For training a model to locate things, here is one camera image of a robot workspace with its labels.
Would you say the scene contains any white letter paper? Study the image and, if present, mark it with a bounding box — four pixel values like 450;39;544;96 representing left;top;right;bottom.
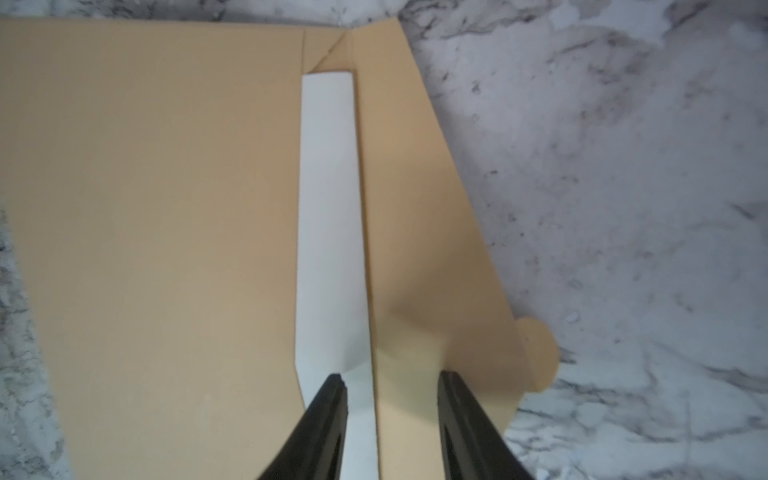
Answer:
295;72;379;479

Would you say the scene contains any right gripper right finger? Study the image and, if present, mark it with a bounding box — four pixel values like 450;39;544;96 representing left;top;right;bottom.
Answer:
437;370;532;480

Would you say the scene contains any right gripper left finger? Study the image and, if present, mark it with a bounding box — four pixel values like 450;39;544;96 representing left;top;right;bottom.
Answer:
258;373;348;480

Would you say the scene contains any brown kraft envelope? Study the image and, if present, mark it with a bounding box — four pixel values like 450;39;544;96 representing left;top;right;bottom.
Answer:
1;19;559;479

